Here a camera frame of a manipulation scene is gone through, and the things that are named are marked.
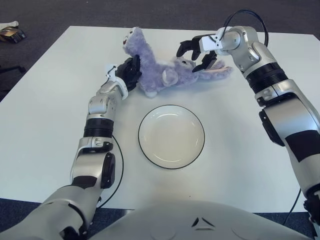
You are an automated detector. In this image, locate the purple plush rabbit doll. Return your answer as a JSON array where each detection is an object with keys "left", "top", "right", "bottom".
[{"left": 122, "top": 26, "right": 235, "bottom": 98}]

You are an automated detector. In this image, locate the black bag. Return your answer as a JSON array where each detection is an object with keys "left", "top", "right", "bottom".
[{"left": 0, "top": 64, "right": 27, "bottom": 101}]

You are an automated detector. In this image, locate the white plate with black rim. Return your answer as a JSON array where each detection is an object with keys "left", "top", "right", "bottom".
[{"left": 137, "top": 104, "right": 206, "bottom": 171}]

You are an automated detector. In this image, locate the grey robot torso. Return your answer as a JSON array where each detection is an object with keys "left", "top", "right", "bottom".
[{"left": 82, "top": 199, "right": 316, "bottom": 240}]

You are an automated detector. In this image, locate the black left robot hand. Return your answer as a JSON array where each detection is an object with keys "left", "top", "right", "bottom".
[{"left": 116, "top": 53, "right": 143, "bottom": 92}]

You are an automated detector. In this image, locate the dark cardboard box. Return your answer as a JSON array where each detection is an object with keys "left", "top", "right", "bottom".
[{"left": 0, "top": 27, "right": 28, "bottom": 44}]

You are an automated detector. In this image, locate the white crumpled cloth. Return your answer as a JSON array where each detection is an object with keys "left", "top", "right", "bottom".
[{"left": 0, "top": 20, "right": 20, "bottom": 32}]

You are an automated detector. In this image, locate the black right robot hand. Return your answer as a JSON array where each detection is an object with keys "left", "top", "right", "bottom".
[{"left": 176, "top": 35, "right": 218, "bottom": 74}]

